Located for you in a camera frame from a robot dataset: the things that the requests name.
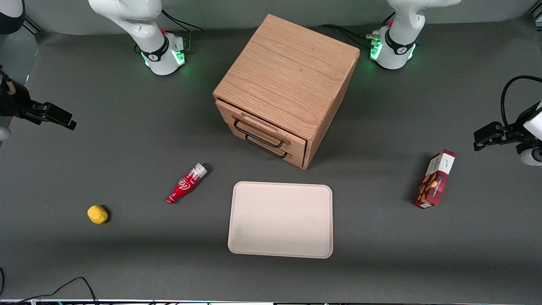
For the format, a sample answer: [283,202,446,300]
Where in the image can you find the red cookie box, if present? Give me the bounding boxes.
[414,150,456,209]

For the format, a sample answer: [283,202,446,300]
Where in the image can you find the wooden drawer cabinet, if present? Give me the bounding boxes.
[213,14,360,170]

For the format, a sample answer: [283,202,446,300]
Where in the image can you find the wooden cabinet door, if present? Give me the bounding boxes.
[216,100,308,154]

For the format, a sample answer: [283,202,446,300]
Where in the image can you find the black arm base cable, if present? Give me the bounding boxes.
[161,9,205,53]
[318,24,379,49]

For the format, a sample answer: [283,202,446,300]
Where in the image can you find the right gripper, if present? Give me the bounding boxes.
[0,68,77,130]

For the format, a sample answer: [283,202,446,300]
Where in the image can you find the black metal drawer handle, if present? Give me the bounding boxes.
[246,135,288,159]
[234,119,285,149]

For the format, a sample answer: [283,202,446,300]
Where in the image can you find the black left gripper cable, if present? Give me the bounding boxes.
[501,75,542,128]

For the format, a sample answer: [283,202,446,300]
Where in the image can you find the yellow lemon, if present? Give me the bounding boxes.
[87,205,109,224]

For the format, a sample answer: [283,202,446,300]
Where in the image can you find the beige plastic tray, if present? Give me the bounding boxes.
[228,181,333,259]

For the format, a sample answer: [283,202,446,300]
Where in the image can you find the thin black table-edge cable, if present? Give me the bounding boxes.
[0,268,99,305]

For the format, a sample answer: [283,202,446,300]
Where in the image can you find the black left arm base cable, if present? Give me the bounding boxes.
[318,24,379,49]

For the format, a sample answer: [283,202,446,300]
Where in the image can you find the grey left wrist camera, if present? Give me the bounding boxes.
[520,146,542,166]

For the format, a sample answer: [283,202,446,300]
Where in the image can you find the black right arm base cable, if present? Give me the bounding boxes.
[161,9,205,53]

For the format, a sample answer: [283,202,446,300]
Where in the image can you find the wooden drawer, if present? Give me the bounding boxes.
[224,123,306,168]

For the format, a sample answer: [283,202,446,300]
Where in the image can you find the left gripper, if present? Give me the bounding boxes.
[473,102,542,152]

